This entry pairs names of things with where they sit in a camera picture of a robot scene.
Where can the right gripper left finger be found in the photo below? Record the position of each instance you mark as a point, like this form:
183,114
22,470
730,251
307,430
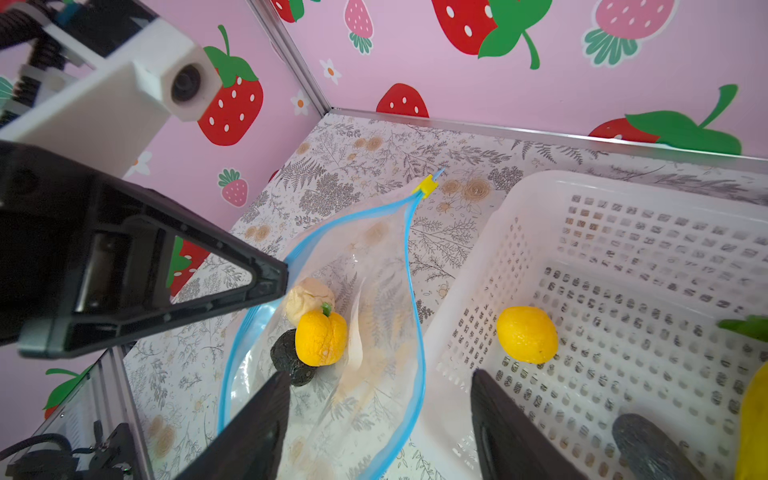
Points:
250,447

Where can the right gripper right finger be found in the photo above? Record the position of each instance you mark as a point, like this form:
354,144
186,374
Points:
509,445

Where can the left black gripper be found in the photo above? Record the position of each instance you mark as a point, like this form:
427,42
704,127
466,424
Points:
76,242

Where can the black round toy food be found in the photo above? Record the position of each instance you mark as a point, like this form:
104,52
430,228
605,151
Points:
285,359

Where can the clear zip top bag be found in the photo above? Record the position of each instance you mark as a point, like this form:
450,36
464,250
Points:
348,334

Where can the yellow orange toy fruit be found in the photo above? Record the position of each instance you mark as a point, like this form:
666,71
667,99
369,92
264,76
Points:
321,337

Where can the beige garlic toy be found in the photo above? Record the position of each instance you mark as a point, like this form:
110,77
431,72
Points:
308,295

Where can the white plastic basket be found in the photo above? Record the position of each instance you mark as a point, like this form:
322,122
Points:
635,279

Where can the green leaf toy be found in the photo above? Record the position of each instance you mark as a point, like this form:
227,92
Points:
753,326

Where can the yellow lemon toy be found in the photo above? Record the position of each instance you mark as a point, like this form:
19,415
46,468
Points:
527,334

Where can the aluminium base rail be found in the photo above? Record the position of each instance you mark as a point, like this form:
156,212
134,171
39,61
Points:
119,407

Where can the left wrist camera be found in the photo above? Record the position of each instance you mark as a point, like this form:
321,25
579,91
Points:
102,79

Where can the left aluminium frame post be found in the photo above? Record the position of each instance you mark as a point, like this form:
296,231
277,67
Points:
289,52

